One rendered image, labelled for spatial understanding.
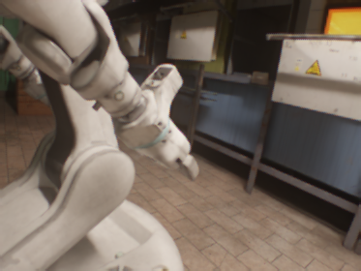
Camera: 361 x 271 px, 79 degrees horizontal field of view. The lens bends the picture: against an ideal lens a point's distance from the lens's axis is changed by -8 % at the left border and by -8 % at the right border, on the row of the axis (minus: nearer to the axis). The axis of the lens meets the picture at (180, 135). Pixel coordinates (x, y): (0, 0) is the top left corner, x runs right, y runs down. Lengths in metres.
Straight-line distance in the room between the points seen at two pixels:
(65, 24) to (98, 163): 0.31
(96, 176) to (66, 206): 0.08
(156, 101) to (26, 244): 0.35
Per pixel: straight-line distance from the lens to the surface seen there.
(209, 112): 2.17
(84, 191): 0.50
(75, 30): 0.26
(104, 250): 0.75
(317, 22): 1.67
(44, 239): 0.52
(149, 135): 0.34
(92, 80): 0.27
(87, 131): 0.52
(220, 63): 2.05
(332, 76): 1.44
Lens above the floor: 0.81
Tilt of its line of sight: 15 degrees down
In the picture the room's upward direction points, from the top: 9 degrees clockwise
